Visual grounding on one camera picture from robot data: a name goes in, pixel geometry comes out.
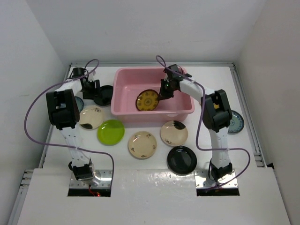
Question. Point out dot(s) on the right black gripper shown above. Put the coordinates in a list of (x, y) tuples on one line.
[(164, 94)]

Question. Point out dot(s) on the metal base plate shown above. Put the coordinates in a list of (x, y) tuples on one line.
[(202, 180), (102, 180)]

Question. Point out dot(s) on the lime green plate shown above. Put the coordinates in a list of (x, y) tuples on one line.
[(110, 132)]

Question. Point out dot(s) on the yellow patterned plate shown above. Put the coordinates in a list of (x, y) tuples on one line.
[(147, 100)]

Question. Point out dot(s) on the blue patterned plate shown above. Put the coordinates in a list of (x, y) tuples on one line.
[(80, 103), (236, 123)]

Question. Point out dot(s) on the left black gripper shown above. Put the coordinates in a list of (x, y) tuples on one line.
[(95, 92)]

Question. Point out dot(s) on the cream plate left brushstroke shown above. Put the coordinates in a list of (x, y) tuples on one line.
[(91, 117)]

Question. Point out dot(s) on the cream plate black brushstroke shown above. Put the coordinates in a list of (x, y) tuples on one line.
[(174, 133)]

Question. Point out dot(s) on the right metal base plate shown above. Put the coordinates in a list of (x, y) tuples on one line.
[(202, 180)]

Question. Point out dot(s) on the blue patterned plate right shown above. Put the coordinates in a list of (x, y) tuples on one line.
[(236, 123)]

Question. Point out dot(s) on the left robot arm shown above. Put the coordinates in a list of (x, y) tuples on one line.
[(64, 115)]

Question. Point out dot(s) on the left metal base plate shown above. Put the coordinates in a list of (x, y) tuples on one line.
[(102, 180)]

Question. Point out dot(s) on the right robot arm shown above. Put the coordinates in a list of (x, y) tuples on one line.
[(215, 115)]

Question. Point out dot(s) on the blue patterned plate left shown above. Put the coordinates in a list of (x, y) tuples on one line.
[(80, 103)]

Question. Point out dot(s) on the black plate front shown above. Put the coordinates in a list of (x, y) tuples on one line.
[(181, 160)]

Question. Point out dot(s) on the cream floral plate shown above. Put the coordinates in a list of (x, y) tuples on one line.
[(142, 145)]

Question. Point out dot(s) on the pink plastic bin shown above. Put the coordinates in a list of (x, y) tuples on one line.
[(129, 82)]

